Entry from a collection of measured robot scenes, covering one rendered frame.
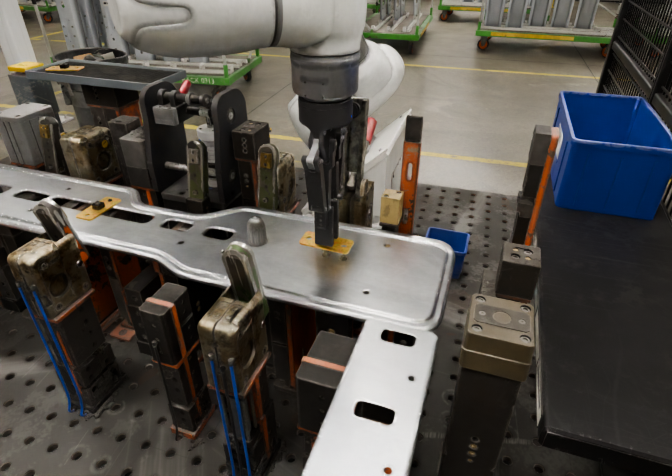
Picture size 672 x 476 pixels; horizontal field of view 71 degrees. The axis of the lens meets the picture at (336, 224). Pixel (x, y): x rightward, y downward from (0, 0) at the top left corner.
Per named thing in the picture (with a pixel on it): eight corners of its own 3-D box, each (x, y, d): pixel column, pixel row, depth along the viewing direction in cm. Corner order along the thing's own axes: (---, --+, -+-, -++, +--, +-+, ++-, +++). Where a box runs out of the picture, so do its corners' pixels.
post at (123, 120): (144, 265, 125) (106, 120, 104) (156, 255, 129) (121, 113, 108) (160, 269, 124) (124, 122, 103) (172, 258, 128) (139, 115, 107)
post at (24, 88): (57, 219, 145) (4, 74, 122) (76, 208, 151) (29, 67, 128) (76, 224, 143) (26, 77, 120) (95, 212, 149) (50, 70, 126)
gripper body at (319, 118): (311, 83, 68) (312, 143, 73) (287, 100, 61) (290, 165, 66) (360, 88, 66) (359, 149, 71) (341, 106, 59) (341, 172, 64)
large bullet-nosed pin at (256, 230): (246, 251, 81) (242, 219, 78) (254, 242, 84) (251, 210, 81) (262, 255, 81) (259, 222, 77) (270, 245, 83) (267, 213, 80)
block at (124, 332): (108, 336, 103) (69, 224, 88) (147, 299, 114) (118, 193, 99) (129, 342, 102) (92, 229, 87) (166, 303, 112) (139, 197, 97)
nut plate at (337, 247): (298, 244, 76) (297, 237, 76) (306, 232, 79) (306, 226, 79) (347, 254, 74) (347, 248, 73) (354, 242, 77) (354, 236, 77)
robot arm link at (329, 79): (277, 55, 58) (280, 102, 62) (347, 60, 56) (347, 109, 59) (305, 41, 66) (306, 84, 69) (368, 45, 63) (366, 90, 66)
